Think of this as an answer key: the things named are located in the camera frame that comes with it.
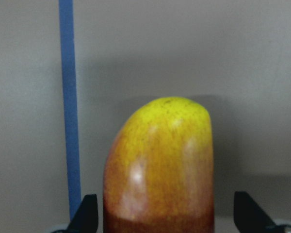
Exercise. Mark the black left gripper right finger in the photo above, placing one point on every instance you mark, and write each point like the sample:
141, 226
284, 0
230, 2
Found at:
249, 217

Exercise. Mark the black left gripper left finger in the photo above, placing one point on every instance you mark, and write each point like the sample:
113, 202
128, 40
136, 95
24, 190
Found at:
85, 219

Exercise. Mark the red yellow mango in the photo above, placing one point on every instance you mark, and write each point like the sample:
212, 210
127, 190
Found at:
158, 176

